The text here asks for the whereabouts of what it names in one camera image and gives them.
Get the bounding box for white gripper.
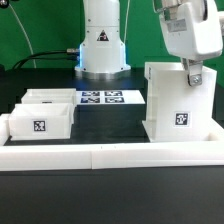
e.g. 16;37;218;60
153;0;223;87

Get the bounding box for white drawer cabinet frame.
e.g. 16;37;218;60
143;62;217;142

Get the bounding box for white front drawer box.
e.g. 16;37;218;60
9;103;74;141

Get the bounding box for white drawer box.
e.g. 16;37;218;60
21;88;76;106
9;103;74;141

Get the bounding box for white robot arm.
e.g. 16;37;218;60
75;0;224;86

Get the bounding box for white rear drawer box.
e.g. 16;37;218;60
21;88;76;106

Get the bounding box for white marker tag sheet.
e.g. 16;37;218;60
76;90;145;105

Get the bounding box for white U-shaped boundary frame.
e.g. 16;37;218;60
0;114;224;171

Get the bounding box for black cables at base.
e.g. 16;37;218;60
11;48;81;70

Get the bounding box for thin white cable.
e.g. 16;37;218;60
7;2;38;69

